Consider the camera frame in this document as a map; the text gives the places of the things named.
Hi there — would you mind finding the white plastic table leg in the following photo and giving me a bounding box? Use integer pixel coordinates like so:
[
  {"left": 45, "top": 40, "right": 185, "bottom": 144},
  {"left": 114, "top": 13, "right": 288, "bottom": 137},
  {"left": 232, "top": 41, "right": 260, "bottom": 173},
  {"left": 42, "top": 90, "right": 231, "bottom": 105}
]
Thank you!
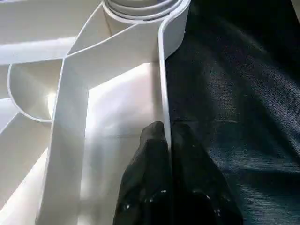
[{"left": 101, "top": 0, "right": 183, "bottom": 20}]

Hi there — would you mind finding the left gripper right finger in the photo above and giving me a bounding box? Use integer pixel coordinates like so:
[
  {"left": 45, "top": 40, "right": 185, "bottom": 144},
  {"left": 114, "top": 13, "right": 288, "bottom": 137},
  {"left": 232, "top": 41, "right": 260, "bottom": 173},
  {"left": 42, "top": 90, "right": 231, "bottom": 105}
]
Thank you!
[{"left": 169, "top": 122, "right": 244, "bottom": 225}]

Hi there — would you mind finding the black work mat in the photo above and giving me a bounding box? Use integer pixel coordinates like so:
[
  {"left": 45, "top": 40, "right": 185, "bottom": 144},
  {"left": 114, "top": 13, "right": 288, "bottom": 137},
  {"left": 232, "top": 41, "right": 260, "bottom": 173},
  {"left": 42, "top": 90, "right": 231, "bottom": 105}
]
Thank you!
[{"left": 166, "top": 0, "right": 300, "bottom": 225}]

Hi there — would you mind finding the white plastic table top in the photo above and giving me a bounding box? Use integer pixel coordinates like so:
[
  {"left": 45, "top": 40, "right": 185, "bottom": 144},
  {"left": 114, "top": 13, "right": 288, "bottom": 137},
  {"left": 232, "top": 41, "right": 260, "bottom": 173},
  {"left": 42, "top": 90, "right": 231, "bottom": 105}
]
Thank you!
[{"left": 0, "top": 0, "right": 192, "bottom": 225}]

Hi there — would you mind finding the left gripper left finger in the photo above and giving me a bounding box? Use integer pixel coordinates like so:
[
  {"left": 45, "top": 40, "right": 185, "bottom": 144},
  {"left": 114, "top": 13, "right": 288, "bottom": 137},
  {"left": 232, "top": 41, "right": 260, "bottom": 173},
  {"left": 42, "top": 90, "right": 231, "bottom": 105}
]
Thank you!
[{"left": 112, "top": 121, "right": 172, "bottom": 225}]

